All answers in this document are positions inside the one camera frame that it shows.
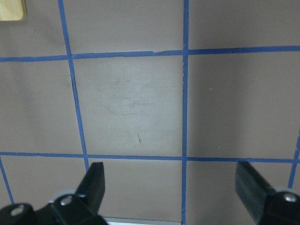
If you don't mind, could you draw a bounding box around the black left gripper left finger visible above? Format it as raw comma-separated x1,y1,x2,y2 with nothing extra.
75,162,105,214

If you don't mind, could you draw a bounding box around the wooden cup rack stand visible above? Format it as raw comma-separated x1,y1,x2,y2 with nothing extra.
0,0,27,22

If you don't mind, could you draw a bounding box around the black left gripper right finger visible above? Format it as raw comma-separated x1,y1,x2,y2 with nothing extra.
235,161,277,223

